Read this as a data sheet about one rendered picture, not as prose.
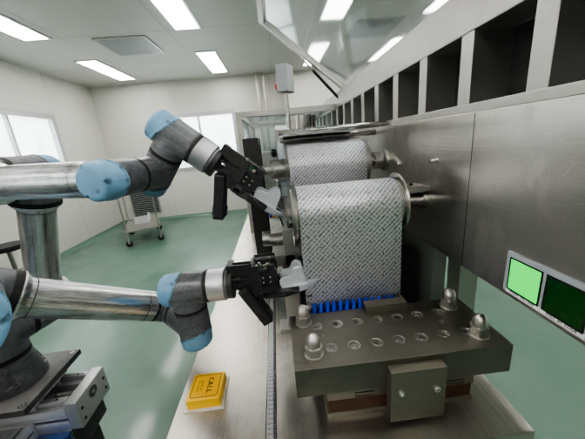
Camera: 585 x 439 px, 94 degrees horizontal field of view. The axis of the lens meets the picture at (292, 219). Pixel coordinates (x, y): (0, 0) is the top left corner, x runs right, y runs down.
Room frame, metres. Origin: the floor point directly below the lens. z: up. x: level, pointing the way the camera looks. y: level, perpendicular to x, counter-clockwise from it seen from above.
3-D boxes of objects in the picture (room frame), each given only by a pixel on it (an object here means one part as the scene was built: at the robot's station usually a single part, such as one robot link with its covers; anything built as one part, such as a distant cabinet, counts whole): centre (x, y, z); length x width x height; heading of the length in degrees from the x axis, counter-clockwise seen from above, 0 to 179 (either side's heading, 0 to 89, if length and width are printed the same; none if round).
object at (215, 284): (0.58, 0.18, 1.11); 0.08 x 0.05 x 0.08; 2
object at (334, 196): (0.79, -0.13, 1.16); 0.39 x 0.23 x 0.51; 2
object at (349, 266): (0.60, -0.13, 1.11); 0.23 x 0.01 x 0.18; 92
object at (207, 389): (0.48, 0.22, 0.91); 0.07 x 0.07 x 0.02; 2
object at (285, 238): (0.68, 0.04, 1.05); 0.06 x 0.05 x 0.31; 92
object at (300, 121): (1.37, -0.08, 1.50); 0.14 x 0.14 x 0.06
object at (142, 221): (4.72, 2.65, 0.51); 0.91 x 0.58 x 1.02; 26
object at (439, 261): (1.74, -0.31, 1.02); 2.24 x 0.04 x 0.24; 2
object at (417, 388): (0.39, -0.20, 0.97); 0.10 x 0.03 x 0.11; 92
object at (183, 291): (0.58, 0.26, 1.11); 0.11 x 0.08 x 0.09; 92
